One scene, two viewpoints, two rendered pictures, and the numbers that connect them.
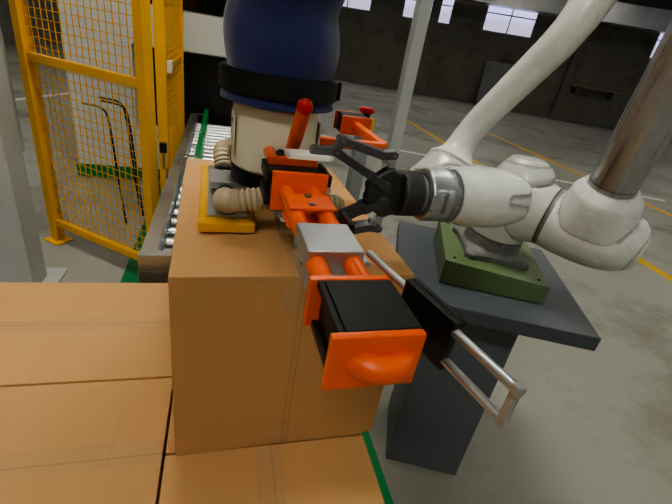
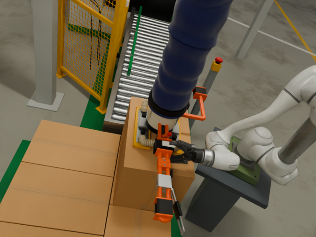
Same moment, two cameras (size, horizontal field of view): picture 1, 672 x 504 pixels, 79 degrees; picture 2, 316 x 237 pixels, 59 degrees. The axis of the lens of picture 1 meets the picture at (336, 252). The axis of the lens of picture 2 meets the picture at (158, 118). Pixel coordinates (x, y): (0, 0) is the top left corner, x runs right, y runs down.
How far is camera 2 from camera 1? 0.95 m
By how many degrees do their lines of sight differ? 15
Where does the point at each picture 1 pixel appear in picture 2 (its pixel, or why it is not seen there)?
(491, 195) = (222, 164)
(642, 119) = (292, 144)
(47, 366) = (75, 163)
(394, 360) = (165, 219)
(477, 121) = (233, 129)
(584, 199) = (273, 158)
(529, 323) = (242, 193)
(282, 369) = (149, 192)
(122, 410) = (97, 185)
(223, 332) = (134, 180)
